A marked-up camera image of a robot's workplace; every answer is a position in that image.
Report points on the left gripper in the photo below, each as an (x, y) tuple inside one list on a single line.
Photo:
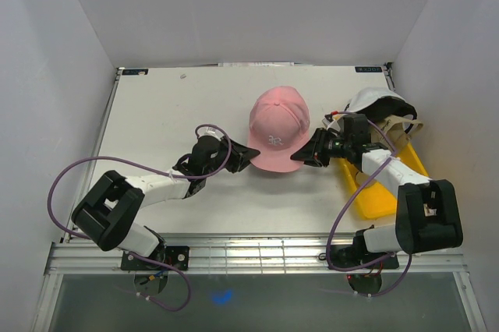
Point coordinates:
[(238, 162)]

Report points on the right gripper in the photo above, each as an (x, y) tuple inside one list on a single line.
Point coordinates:
[(314, 150)]

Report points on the pink cap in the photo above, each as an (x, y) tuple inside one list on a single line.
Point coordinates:
[(279, 125)]

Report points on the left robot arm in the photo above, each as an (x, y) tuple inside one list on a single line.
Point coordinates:
[(108, 211)]

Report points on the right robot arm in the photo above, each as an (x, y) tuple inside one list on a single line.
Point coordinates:
[(426, 216)]

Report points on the yellow plastic tray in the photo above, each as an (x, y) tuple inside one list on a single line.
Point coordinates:
[(375, 201)]

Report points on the beige cap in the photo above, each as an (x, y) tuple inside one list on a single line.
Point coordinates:
[(399, 130)]

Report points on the black cap white logo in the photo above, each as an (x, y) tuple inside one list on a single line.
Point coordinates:
[(388, 106)]

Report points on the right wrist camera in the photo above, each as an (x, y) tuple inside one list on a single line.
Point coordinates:
[(333, 121)]

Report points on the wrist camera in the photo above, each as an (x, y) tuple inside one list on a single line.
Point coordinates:
[(333, 121), (208, 131)]

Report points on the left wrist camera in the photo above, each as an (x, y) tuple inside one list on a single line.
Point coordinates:
[(208, 131)]

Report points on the aluminium table rail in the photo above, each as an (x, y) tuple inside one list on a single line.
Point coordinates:
[(207, 255)]

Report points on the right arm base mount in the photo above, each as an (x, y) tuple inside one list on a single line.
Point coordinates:
[(345, 256)]

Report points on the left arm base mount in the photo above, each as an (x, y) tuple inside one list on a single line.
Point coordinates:
[(174, 255)]

